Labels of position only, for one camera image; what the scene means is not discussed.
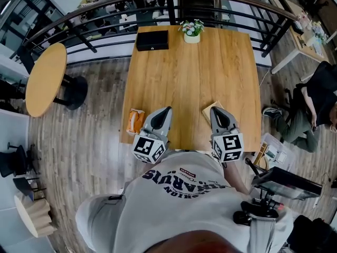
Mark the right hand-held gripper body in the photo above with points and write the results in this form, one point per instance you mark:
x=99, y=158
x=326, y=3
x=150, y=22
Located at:
x=230, y=146

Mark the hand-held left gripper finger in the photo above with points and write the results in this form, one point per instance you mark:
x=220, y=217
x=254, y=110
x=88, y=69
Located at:
x=148, y=126
x=168, y=128

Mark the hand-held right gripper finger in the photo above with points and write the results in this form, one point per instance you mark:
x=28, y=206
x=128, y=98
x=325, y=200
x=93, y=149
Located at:
x=213, y=126
x=231, y=125

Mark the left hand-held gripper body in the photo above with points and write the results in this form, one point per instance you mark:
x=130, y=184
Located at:
x=147, y=147

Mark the orange snack packet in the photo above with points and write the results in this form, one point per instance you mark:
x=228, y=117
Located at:
x=134, y=122

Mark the person's right forearm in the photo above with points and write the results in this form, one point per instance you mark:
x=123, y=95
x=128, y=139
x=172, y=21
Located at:
x=235, y=178

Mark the black rectangular box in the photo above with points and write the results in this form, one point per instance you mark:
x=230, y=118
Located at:
x=152, y=40

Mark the wooden divided organizer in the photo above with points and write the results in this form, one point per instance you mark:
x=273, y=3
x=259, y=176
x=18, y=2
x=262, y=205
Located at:
x=260, y=153

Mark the clear plastic storage bin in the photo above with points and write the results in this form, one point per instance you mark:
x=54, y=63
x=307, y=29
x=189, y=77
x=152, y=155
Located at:
x=273, y=141

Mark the white square container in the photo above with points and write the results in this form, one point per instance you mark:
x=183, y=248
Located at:
x=281, y=156

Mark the square wooden table white legs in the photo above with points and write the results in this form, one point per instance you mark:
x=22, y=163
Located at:
x=189, y=75

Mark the black monitor screen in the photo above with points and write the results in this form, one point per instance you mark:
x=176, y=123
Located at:
x=287, y=184

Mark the person's grey printed shirt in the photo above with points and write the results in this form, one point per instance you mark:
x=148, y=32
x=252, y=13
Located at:
x=179, y=209

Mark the potted flowers white pot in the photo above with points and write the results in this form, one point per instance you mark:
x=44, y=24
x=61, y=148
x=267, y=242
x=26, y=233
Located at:
x=192, y=38

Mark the wooden top table white legs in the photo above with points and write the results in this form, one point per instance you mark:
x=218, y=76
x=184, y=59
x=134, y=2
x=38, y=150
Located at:
x=308, y=49

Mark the round wooden table black base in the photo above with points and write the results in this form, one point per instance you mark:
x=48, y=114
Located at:
x=46, y=78

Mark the black metal railing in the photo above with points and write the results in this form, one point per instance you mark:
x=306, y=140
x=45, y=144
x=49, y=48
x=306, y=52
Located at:
x=170, y=12

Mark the pastel flower bouquet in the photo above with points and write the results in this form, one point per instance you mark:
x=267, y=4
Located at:
x=319, y=33

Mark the beige ribbed side table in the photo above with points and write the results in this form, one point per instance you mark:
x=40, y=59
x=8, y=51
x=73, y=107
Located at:
x=34, y=215

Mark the black monitor mount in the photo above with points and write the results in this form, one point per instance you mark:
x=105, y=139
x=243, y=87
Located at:
x=259, y=211

